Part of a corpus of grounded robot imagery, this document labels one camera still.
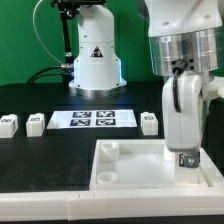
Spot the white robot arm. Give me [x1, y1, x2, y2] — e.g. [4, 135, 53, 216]
[69, 0, 224, 168]

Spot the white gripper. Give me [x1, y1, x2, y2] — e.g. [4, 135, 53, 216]
[162, 74, 203, 168]

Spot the white square tabletop tray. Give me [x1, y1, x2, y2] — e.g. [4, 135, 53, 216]
[89, 139, 224, 191]

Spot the white marker sheet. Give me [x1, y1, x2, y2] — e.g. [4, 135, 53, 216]
[47, 110, 137, 129]

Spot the grey cable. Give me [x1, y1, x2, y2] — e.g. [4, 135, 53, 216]
[32, 0, 65, 65]

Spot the black cable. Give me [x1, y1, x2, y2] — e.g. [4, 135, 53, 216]
[26, 65, 75, 84]

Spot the white L-shaped obstacle fence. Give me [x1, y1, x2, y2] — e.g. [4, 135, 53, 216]
[0, 189, 224, 222]

